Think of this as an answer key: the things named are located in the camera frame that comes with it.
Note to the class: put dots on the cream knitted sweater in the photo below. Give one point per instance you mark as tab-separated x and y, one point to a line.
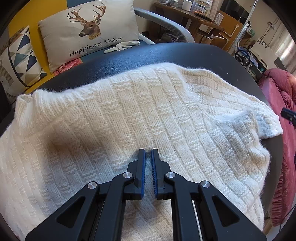
205	128

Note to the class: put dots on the triangle pattern cushion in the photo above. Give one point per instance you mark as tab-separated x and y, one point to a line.
20	68

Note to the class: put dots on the white mug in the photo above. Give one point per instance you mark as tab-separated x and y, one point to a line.
186	5

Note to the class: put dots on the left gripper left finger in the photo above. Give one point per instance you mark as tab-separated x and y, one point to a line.
96	211

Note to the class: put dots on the blue toy ride-on car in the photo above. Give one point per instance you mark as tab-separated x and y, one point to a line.
244	57

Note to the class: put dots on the black remote control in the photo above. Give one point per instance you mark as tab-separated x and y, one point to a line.
202	16

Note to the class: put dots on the blue yellow grey sofa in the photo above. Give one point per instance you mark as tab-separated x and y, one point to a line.
40	39

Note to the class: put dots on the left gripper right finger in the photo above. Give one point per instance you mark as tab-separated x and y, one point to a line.
199	210

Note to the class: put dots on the wooden folding chair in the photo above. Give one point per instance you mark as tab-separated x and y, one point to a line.
232	28

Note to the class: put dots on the wooden side table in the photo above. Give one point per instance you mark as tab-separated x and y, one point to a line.
199	36

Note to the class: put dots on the pink cloth on sofa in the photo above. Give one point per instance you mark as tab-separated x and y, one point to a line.
68	66

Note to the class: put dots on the deer print cushion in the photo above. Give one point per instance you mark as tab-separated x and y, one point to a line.
86	28

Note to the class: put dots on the white glove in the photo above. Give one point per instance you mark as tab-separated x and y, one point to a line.
122	46

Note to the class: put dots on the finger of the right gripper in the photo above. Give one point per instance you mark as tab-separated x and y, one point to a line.
289	115

